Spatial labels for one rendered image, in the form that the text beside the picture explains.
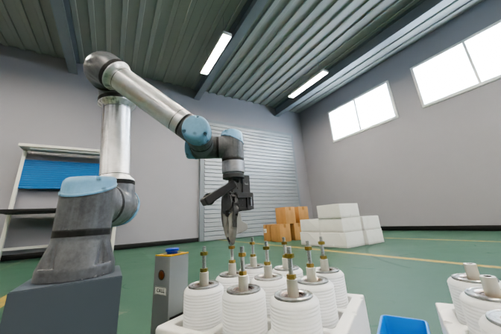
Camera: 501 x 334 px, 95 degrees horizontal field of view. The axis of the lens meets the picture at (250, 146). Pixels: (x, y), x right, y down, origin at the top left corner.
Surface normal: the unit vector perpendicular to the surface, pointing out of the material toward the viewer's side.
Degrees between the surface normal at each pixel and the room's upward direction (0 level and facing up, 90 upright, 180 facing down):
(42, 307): 90
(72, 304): 90
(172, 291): 90
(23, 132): 90
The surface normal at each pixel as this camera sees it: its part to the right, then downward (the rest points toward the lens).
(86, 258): 0.68, -0.53
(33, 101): 0.50, -0.30
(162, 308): -0.53, -0.23
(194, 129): 0.08, -0.31
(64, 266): 0.26, -0.59
